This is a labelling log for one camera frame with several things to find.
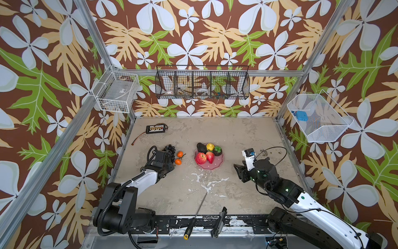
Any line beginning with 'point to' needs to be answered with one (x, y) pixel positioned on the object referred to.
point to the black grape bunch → (171, 149)
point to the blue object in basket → (301, 115)
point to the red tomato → (200, 158)
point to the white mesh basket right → (318, 116)
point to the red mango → (210, 156)
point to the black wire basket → (194, 82)
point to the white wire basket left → (116, 91)
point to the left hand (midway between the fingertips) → (168, 162)
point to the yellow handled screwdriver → (192, 223)
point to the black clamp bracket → (219, 223)
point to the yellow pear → (210, 147)
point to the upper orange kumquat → (180, 153)
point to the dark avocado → (201, 148)
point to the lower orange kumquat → (178, 162)
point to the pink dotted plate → (218, 161)
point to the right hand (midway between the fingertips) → (236, 163)
